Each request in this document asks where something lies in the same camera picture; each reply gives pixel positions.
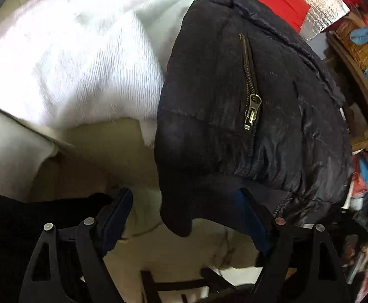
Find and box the silver foil insulation panel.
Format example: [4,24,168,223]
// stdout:
[272,0,352,41]

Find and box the white textured blanket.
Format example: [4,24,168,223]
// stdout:
[0,0,254,149]

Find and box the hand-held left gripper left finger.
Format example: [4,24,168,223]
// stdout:
[18,187,134,303]

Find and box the dark wooden stool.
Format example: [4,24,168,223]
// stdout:
[140,267,238,303]

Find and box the blue cloth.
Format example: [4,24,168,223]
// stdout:
[351,27,368,46]

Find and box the wooden side table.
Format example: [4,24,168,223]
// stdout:
[324,32,368,152]

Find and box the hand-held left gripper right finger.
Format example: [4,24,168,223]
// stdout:
[238,187,352,303]

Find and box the colourful clutter pile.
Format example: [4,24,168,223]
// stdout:
[345,151,368,291]

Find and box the red pillow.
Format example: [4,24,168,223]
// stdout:
[250,0,311,32]

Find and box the wicker basket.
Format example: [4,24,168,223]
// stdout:
[334,19,368,71]

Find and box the dark quilted zip jacket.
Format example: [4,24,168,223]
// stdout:
[155,0,353,238]

